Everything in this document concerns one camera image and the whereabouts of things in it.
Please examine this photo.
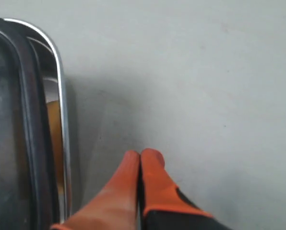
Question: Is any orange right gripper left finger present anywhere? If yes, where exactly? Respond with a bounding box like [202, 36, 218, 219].
[50, 150, 140, 230]

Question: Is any grey lunch box lid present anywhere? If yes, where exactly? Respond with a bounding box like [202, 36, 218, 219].
[0, 18, 59, 230]

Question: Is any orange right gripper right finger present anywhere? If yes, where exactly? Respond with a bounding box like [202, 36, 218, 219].
[140, 149, 227, 230]

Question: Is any steel two-compartment lunch box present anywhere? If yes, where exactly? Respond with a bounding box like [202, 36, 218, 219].
[5, 18, 72, 223]

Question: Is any yellow toy cheese wedge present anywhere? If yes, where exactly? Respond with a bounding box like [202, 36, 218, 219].
[47, 101, 64, 190]

